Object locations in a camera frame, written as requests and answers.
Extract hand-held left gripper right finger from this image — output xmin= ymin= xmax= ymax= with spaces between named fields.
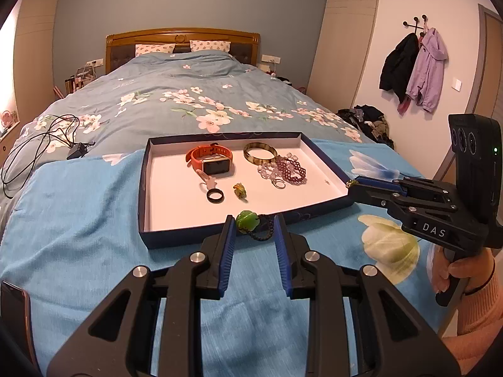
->
xmin=273 ymin=215 xmax=460 ymax=377

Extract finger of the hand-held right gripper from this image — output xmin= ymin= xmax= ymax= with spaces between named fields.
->
xmin=356 ymin=177 xmax=456 ymax=205
xmin=348 ymin=184 xmax=458 ymax=222

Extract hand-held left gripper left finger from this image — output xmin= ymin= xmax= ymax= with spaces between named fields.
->
xmin=46 ymin=215 xmax=237 ymax=377

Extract green jade pendant black cord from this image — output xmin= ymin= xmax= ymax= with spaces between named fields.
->
xmin=235 ymin=210 xmax=276 ymax=242

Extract dark blue box tray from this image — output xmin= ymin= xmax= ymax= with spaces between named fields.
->
xmin=137 ymin=131 xmax=355 ymax=250

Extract clear crystal bead bracelet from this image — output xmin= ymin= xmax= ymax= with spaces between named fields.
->
xmin=257 ymin=151 xmax=299 ymax=183

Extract person's right forearm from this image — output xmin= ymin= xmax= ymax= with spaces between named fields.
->
xmin=440 ymin=263 xmax=503 ymax=377

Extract person's right hand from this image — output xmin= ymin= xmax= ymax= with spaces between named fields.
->
xmin=431 ymin=248 xmax=496 ymax=295

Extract heap of dark clothes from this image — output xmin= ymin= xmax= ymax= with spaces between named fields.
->
xmin=336 ymin=104 xmax=395 ymax=150

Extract orange smartwatch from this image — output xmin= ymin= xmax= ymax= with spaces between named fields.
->
xmin=185 ymin=144 xmax=233 ymax=176

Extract black wrist band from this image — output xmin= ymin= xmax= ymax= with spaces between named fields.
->
xmin=464 ymin=271 xmax=496 ymax=295

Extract yellow brown bangle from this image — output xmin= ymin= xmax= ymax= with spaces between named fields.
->
xmin=243 ymin=141 xmax=278 ymax=165

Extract black jacket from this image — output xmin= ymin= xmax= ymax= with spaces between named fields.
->
xmin=379 ymin=33 xmax=420 ymax=105

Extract grey framed door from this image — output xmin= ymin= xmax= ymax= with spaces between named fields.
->
xmin=467 ymin=4 xmax=503 ymax=126

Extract purple jacket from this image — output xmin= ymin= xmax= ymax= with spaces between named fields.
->
xmin=397 ymin=27 xmax=449 ymax=115

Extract light blue flower blanket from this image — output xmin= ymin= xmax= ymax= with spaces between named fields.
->
xmin=0 ymin=139 xmax=437 ymax=377

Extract beige wardrobe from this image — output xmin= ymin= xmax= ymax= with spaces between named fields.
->
xmin=0 ymin=0 xmax=65 ymax=103
xmin=307 ymin=0 xmax=382 ymax=105

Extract black charger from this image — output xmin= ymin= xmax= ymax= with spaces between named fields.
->
xmin=67 ymin=142 xmax=96 ymax=160

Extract blue floral duvet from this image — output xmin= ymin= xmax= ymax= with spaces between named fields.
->
xmin=0 ymin=51 xmax=378 ymax=221

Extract white patterned pillow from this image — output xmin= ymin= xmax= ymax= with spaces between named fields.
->
xmin=190 ymin=40 xmax=232 ymax=52
xmin=135 ymin=43 xmax=176 ymax=56

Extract black smartphone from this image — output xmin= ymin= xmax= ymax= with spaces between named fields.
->
xmin=0 ymin=280 xmax=38 ymax=366

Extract wooden headboard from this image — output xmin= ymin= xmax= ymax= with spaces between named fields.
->
xmin=105 ymin=27 xmax=261 ymax=75

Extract dark purple bead bracelet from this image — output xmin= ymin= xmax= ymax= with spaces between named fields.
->
xmin=275 ymin=155 xmax=308 ymax=185

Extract wall coat hooks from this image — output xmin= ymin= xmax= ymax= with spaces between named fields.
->
xmin=403 ymin=15 xmax=429 ymax=42

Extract black cable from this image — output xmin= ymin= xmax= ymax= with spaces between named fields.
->
xmin=0 ymin=114 xmax=97 ymax=199

